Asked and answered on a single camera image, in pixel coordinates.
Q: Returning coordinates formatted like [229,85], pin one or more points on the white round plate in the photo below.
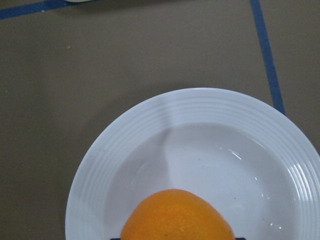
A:
[245,158]

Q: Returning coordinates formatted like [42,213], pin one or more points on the green bowl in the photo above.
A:
[77,1]

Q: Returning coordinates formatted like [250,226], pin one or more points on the orange fruit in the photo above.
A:
[176,214]

